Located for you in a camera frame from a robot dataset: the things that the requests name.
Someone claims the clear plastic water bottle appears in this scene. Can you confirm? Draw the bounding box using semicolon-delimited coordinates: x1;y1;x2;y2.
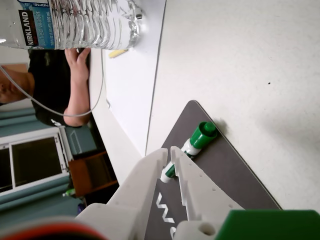
0;0;142;51

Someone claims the green whiteboard marker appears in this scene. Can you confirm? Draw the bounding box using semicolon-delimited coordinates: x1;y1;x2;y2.
159;121;218;185

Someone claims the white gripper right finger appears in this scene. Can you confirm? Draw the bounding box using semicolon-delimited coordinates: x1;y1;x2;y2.
170;146;245;240

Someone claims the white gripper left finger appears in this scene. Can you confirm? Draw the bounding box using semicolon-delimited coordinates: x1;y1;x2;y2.
74;147;168;240

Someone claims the thin grey cable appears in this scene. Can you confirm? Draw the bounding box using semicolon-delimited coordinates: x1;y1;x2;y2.
0;48;105;118

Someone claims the white framed window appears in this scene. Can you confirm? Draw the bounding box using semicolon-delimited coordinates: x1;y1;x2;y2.
0;127;70;194

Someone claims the dark grey mat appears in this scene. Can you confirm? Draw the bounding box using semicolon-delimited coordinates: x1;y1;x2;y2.
143;99;283;240

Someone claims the person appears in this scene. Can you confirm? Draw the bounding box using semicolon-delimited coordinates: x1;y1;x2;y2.
0;48;76;128

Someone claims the red black white servo cable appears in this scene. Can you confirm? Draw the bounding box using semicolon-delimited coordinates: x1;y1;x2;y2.
0;216;108;240

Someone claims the person's hand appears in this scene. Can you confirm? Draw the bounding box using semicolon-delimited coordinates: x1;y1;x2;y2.
64;47;91;84

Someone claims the large white sheet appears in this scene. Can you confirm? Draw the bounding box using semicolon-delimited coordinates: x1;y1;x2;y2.
101;0;167;157

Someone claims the brown wooden shelf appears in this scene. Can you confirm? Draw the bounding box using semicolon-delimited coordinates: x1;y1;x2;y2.
67;149;120;198

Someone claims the small yellow object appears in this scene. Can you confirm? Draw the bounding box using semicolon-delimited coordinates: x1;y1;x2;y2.
108;49;129;59

